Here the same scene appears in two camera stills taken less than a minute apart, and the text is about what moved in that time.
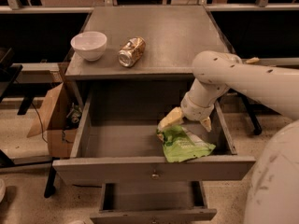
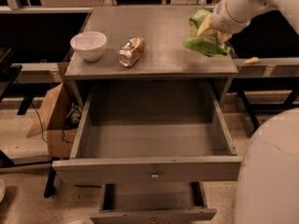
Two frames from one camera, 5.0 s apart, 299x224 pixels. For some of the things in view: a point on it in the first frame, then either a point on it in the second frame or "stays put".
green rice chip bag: [179, 144] -> [206, 44]
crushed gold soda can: [131, 51] stays put
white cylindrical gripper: [193, 110] -> [224, 16]
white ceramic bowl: [90, 45] stays put
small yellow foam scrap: [252, 60] stays put
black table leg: [49, 189] stays put
